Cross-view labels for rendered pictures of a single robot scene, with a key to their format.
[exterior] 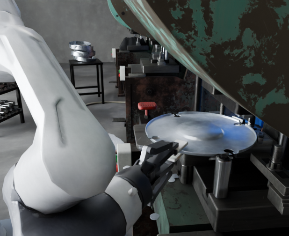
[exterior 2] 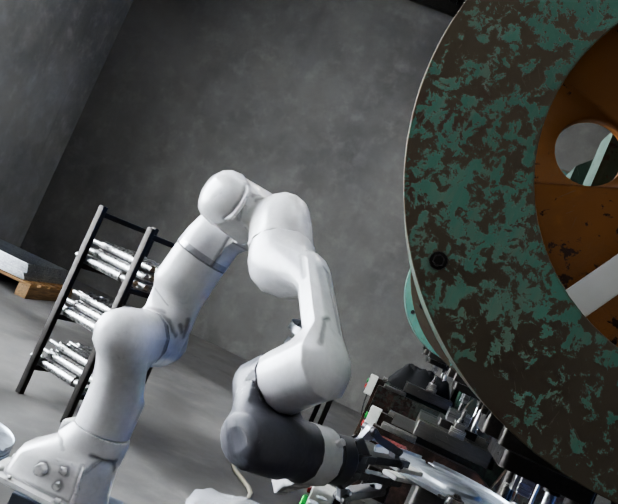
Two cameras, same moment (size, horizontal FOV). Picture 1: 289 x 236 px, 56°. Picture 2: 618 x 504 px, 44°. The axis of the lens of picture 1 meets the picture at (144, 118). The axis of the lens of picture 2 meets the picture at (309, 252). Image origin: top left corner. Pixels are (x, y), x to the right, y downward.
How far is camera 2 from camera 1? 0.77 m
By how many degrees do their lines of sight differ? 27
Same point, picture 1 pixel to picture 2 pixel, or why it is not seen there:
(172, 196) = not seen: outside the picture
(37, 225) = (259, 405)
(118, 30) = (402, 347)
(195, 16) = (436, 289)
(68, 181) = (310, 369)
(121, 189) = (331, 435)
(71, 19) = not seen: hidden behind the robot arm
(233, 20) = (456, 299)
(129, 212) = (328, 456)
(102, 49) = not seen: hidden behind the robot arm
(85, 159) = (330, 361)
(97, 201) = (308, 426)
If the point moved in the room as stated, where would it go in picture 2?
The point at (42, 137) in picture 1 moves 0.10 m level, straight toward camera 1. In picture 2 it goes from (307, 333) to (318, 343)
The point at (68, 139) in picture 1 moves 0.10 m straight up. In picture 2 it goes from (324, 342) to (354, 275)
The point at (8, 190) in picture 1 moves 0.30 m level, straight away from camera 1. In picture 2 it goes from (246, 371) to (216, 333)
